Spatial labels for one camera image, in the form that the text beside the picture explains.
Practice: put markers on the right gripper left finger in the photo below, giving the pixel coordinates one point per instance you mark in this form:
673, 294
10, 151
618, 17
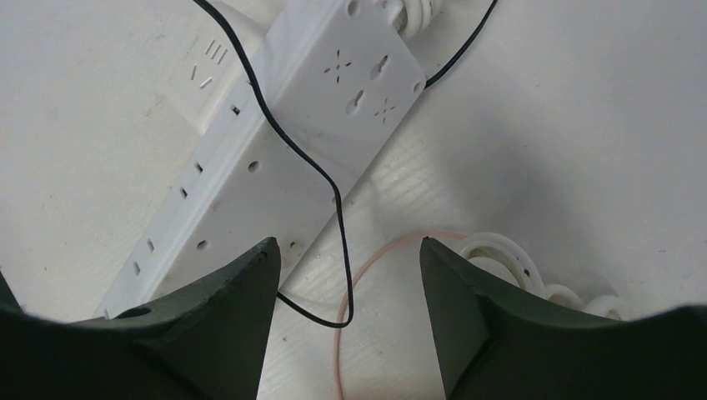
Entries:
206, 340

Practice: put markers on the white cartoon cube adapter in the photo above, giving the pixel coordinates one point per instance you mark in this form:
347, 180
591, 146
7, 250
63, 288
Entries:
205, 67

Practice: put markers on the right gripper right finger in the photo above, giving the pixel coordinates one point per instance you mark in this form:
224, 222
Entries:
495, 341

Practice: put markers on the long white power strip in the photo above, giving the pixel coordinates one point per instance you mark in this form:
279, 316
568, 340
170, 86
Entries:
332, 81

